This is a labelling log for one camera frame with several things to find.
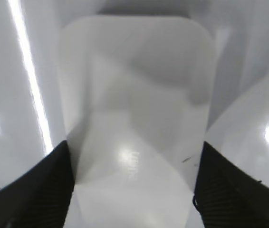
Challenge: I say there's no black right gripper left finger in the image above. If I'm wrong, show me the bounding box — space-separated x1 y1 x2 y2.
0 141 75 228

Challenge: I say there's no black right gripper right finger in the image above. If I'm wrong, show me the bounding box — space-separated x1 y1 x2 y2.
192 142 269 228

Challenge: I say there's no white board eraser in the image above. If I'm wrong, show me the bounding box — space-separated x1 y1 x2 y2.
57 15 216 228

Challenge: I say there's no white board with grey frame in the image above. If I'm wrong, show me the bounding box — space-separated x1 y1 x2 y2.
0 0 269 189

